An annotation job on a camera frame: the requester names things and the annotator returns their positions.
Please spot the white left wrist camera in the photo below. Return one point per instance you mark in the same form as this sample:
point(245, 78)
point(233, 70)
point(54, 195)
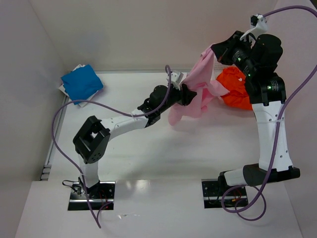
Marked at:
point(176, 78)

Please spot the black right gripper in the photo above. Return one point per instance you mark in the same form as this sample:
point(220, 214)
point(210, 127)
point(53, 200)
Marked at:
point(223, 48)

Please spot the orange crumpled t-shirt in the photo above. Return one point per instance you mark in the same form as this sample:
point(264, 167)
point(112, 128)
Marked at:
point(232, 79)

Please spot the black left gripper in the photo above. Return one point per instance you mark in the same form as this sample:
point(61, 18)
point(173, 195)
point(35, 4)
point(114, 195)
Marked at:
point(187, 94)

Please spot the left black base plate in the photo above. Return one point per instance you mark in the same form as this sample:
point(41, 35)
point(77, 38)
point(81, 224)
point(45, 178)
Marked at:
point(101, 197)

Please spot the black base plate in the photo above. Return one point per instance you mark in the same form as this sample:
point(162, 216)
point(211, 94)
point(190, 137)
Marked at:
point(101, 197)
point(213, 193)

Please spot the white folded t-shirt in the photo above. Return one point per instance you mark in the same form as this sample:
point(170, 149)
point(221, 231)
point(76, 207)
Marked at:
point(81, 104)

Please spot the white perforated plastic basket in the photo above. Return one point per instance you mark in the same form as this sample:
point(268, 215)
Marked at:
point(218, 68)

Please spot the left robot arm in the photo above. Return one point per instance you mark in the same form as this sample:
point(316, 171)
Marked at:
point(92, 138)

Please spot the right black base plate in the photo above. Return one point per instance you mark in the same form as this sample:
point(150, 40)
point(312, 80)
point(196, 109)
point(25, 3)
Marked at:
point(213, 193)

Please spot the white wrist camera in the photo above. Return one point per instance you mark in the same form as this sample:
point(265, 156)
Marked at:
point(176, 78)
point(258, 26)

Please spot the pink t-shirt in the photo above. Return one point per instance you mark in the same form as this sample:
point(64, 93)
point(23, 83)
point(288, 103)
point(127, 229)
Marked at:
point(198, 80)

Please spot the blue folded t-shirt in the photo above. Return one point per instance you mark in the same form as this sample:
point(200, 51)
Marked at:
point(81, 84)

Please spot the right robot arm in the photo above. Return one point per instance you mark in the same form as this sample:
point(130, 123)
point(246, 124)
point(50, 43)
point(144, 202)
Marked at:
point(267, 94)

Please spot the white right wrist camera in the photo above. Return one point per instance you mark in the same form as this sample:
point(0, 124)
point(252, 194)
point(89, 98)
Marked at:
point(258, 26)

